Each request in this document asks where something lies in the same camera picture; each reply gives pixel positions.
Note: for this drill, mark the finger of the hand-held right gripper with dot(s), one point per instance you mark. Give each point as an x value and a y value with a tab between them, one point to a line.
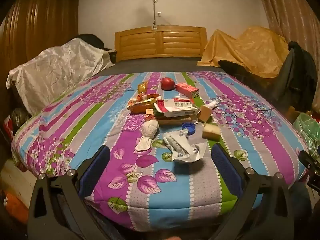
308	161

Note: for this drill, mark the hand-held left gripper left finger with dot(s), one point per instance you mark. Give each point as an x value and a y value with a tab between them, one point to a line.
96	165

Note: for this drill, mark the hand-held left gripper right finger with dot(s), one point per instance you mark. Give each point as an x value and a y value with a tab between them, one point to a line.
225	167

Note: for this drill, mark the green trash bin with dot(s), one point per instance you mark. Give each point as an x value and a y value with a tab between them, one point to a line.
307	132

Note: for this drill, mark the white medicine box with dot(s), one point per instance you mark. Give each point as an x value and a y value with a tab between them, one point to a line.
180	106

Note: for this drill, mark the crumpled white paper wrapper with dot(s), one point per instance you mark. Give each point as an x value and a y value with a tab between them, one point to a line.
192	153

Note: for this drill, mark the yellow sponge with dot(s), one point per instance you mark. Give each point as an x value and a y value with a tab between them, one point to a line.
211	131

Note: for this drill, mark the white cloth scrap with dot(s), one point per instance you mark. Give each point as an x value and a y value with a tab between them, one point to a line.
143	143

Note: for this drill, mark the blue bottle cap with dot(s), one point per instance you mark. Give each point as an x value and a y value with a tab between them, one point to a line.
190	128

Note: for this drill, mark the floral striped blanket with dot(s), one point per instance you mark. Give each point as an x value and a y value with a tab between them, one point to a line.
175	192

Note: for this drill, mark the crumpled white tube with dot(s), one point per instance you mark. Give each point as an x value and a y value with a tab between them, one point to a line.
175	140

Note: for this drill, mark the tan cube box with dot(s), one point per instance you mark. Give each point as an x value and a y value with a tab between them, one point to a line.
205	113

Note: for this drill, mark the white fluffy ball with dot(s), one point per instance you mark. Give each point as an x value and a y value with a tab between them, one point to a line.
150	128

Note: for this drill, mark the flat brown cardboard box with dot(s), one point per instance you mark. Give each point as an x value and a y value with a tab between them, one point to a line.
175	121

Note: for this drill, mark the orange snack wrapper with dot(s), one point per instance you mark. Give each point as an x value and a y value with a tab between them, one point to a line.
142	107

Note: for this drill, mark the small orange box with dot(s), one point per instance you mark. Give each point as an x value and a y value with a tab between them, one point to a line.
150	114

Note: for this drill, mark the pink carton box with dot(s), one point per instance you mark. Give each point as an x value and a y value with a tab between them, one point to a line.
185	88

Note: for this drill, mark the dark jacket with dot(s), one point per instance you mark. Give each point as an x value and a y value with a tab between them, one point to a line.
297	72

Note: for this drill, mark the orange plastic bag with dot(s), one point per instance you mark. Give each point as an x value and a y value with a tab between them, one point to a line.
16	207

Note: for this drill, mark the yellow candy wrapper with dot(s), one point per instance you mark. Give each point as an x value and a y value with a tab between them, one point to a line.
142	87

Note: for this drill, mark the red plastic bag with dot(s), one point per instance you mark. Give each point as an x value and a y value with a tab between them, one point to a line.
8	128

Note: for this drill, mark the red apple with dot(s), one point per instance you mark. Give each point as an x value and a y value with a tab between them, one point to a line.
167	83

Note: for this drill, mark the white satin cloth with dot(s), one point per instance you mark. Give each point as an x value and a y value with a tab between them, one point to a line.
55	67

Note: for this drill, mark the golden cloth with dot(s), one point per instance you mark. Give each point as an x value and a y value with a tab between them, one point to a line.
250	47

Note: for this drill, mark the dark cloth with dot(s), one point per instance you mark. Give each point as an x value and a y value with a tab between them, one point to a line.
90	40

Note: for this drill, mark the wooden headboard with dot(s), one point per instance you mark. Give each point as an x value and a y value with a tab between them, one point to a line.
140	45

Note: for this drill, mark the brown wooden wardrobe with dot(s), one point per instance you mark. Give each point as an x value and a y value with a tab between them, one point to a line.
37	22

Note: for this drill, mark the beige patterned curtain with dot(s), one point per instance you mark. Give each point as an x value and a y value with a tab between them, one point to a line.
287	5

